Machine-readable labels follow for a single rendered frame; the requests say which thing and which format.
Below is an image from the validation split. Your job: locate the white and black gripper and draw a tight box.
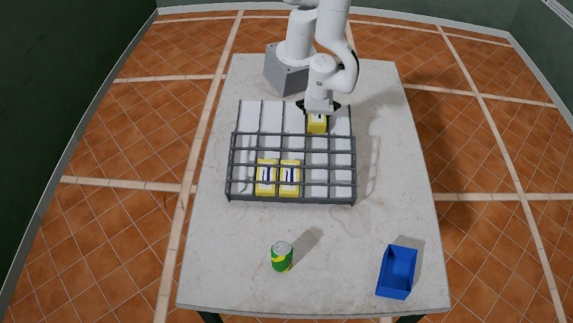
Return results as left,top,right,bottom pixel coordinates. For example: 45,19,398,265
295,87,341,120

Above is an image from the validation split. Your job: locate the grey metal grid rack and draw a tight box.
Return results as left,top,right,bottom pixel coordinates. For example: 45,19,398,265
231,135,351,199

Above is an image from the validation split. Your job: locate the yellow butter carton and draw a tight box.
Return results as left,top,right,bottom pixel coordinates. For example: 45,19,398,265
255,159,277,197
279,160,299,197
308,114,326,134

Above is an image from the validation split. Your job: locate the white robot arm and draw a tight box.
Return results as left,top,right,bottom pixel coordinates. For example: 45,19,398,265
276,0,359,115

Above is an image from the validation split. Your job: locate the blue open box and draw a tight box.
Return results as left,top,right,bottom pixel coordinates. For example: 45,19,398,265
375,246,418,300

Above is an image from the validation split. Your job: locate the green and yellow drink can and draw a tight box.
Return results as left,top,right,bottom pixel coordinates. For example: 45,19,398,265
270,240,293,273

